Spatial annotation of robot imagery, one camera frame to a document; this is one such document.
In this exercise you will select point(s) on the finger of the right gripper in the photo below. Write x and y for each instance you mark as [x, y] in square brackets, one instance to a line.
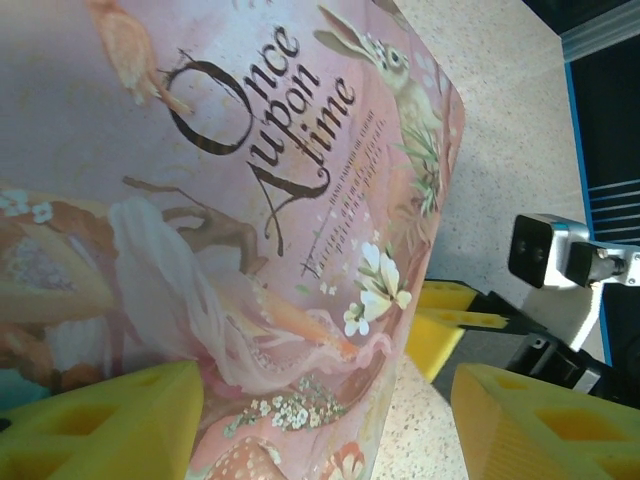
[445, 296]
[432, 345]

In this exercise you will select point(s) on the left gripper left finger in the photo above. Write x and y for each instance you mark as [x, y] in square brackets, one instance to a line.
[165, 400]

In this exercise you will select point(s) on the pink illustrated storybook box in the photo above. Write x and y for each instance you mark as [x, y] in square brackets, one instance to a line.
[200, 200]

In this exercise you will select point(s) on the aluminium frame post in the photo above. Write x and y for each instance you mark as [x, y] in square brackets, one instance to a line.
[600, 30]

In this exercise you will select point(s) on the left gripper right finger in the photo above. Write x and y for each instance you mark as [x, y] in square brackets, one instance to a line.
[500, 415]

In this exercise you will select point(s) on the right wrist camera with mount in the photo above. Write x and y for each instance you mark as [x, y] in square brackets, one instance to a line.
[550, 250]

